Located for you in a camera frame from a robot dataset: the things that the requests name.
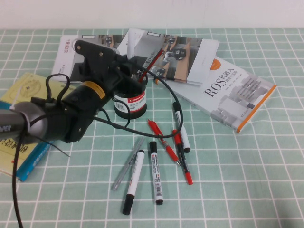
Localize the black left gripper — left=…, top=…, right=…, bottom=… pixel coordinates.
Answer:
left=79, top=54, right=148, bottom=95

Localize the black mesh pen holder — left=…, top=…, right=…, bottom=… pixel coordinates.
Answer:
left=113, top=71, right=148, bottom=119

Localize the red gel pen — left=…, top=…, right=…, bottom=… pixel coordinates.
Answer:
left=147, top=118, right=181, bottom=167

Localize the grey translucent pen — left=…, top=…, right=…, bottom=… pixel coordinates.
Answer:
left=111, top=137, right=145, bottom=191

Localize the black pen red cap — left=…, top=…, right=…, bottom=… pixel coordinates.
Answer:
left=171, top=129, right=194, bottom=186

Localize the white robot photo book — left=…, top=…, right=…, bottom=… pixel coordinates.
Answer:
left=116, top=28, right=220, bottom=86

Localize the white grey robot book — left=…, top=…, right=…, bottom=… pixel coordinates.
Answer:
left=51, top=34, right=129, bottom=84

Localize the white marker black cap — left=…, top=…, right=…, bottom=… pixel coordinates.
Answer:
left=149, top=141, right=165, bottom=206
left=171, top=101, right=192, bottom=154
left=122, top=149, right=145, bottom=216

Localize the yellow teal hardcover book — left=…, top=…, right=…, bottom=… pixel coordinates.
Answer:
left=0, top=72, right=78, bottom=183

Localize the black zip tie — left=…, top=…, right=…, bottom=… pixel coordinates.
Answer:
left=44, top=139, right=71, bottom=158

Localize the white ROS book orange edge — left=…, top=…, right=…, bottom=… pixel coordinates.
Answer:
left=154, top=57, right=278, bottom=134

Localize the white zip tie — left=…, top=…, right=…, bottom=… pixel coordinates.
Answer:
left=9, top=86, right=31, bottom=134

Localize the green checkered tablecloth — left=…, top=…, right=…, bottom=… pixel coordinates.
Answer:
left=0, top=28, right=304, bottom=228

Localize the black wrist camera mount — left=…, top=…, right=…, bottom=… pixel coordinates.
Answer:
left=73, top=39, right=118, bottom=72

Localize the black camera cable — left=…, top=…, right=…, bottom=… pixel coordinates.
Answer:
left=94, top=67, right=184, bottom=139

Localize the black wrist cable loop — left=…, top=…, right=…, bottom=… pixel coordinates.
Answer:
left=44, top=73, right=72, bottom=105

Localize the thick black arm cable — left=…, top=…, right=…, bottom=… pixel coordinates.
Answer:
left=11, top=132, right=30, bottom=228

